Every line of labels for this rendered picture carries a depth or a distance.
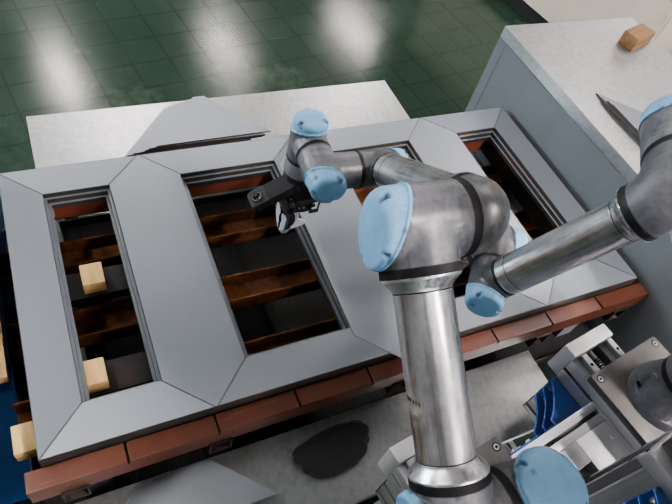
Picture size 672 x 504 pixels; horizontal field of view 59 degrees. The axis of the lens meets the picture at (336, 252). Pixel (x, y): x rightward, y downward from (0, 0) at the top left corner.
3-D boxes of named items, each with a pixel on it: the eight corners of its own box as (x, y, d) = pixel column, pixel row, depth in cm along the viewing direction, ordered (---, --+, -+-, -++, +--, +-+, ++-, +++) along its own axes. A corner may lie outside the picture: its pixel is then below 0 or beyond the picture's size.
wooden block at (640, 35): (630, 52, 208) (639, 39, 204) (617, 42, 210) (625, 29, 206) (647, 44, 214) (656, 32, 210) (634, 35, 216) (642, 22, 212)
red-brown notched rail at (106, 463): (30, 483, 115) (23, 473, 110) (627, 293, 177) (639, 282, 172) (32, 503, 113) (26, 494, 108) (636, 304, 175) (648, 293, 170)
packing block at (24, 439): (14, 433, 119) (9, 426, 116) (41, 425, 121) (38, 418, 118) (17, 462, 116) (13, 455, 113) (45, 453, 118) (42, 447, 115)
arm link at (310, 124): (299, 133, 116) (288, 104, 120) (291, 173, 124) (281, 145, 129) (337, 131, 118) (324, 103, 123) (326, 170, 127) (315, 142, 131)
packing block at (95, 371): (80, 370, 129) (78, 362, 126) (104, 364, 131) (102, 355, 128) (85, 395, 126) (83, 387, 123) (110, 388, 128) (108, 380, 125)
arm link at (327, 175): (368, 175, 115) (350, 136, 121) (314, 181, 111) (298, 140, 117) (359, 202, 121) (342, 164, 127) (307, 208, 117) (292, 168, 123)
